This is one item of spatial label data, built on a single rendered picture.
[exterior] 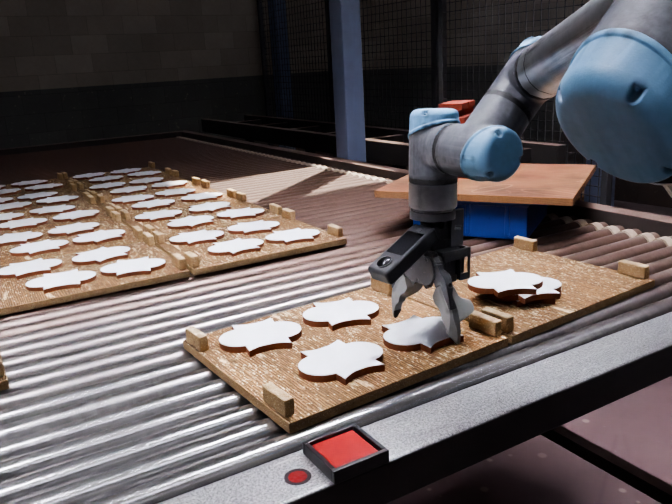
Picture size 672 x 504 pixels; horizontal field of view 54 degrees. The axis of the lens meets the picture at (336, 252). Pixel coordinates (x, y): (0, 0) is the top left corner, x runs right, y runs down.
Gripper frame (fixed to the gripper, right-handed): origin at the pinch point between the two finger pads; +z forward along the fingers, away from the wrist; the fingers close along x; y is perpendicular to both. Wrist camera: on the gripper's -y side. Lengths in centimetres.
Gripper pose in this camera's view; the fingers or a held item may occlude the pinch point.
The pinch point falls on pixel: (421, 332)
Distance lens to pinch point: 109.5
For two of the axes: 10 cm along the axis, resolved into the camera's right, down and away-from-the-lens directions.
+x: -5.7, -2.0, 8.0
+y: 8.2, -1.7, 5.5
